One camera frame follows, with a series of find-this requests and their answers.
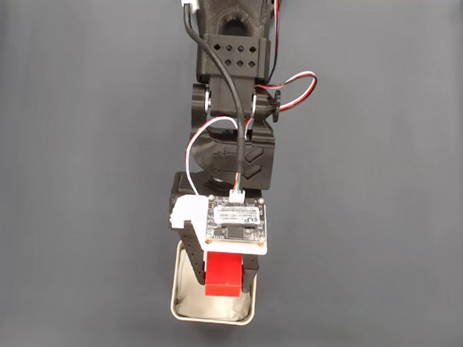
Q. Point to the dark blue table mat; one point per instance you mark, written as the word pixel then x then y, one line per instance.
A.
pixel 372 190

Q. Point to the beige square box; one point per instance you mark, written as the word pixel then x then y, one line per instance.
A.
pixel 173 296

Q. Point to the wrist camera board white mount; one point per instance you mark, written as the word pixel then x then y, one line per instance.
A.
pixel 236 225

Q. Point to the white cloth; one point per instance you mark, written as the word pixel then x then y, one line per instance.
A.
pixel 215 307

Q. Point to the red cube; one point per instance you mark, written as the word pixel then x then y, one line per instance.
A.
pixel 224 275

